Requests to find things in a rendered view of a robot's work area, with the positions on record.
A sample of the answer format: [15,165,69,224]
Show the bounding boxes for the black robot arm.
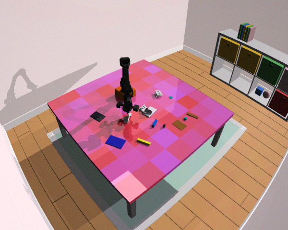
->
[120,57,133,112]

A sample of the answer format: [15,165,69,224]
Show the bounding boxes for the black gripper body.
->
[116,101,139,112]

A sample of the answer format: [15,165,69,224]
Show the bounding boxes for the blue flat rectangular plate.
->
[106,135,126,149]

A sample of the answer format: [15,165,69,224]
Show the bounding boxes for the brown flat plate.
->
[172,120,186,130]

